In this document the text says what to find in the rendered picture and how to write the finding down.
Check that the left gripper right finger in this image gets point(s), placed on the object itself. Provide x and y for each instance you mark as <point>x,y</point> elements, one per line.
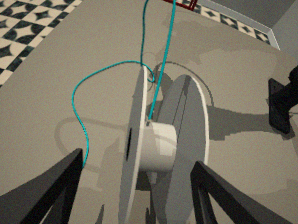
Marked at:
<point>241,208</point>

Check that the grey cable reel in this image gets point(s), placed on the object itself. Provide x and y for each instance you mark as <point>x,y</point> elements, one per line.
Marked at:
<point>169,152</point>

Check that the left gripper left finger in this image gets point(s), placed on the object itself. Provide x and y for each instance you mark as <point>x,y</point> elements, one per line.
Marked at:
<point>30,202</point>

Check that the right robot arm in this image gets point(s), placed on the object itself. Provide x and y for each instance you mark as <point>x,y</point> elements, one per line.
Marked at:
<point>282,101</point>

